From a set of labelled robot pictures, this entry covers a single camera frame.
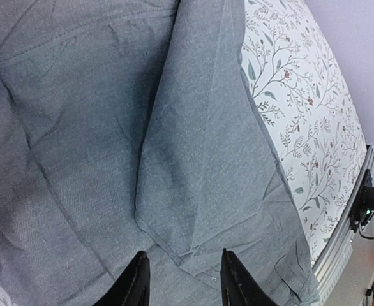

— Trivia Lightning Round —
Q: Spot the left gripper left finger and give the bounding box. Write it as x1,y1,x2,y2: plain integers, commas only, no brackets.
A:
94,251,151,306

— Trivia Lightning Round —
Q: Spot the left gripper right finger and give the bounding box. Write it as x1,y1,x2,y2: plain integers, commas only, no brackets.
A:
220,249,277,306

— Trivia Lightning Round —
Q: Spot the grey long sleeve shirt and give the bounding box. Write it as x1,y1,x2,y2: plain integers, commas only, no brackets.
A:
0,1,318,305

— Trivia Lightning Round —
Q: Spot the floral patterned tablecloth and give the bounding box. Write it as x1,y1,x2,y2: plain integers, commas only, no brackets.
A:
242,1,366,261

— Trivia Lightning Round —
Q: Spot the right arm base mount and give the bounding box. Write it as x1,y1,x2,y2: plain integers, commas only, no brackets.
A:
348,169,372,233

